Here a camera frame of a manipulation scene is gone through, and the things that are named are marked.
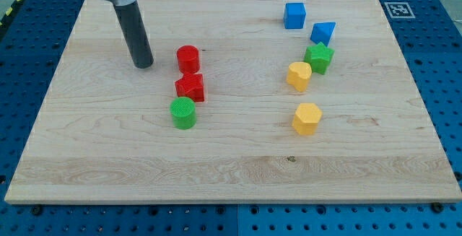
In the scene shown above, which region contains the yellow hexagon block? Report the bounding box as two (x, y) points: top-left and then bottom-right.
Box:
(292, 103), (323, 135)

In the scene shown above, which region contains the wooden board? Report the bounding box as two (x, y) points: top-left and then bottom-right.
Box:
(5, 0), (461, 205)

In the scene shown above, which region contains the red star block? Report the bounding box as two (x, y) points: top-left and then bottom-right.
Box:
(175, 72), (205, 102)

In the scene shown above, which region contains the green cylinder block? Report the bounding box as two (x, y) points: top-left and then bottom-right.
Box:
(170, 97), (196, 129)

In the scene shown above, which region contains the red cylinder block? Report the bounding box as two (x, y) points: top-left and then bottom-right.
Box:
(176, 45), (200, 74)

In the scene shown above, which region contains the yellow heart block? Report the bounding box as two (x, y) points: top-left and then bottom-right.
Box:
(286, 62), (312, 92)

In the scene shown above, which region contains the green star block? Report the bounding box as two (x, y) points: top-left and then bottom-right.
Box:
(304, 42), (335, 75)

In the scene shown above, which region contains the blue cube block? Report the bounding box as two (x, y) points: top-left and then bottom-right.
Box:
(283, 3), (306, 29)

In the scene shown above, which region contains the blue triangle block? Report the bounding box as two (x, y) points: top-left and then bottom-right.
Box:
(310, 22), (336, 46)

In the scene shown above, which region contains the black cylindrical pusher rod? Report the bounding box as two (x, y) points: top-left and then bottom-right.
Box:
(114, 1), (154, 69)

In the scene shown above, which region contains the white fiducial marker tag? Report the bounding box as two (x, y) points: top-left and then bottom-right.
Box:
(385, 1), (415, 19)

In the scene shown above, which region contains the black bolt front left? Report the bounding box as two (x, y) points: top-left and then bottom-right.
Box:
(30, 205), (43, 217)

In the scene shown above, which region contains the black bolt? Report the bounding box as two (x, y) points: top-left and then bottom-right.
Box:
(430, 202), (445, 214)
(30, 205), (43, 217)

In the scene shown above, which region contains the black bolt front right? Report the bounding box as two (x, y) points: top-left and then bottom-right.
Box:
(430, 202), (445, 214)

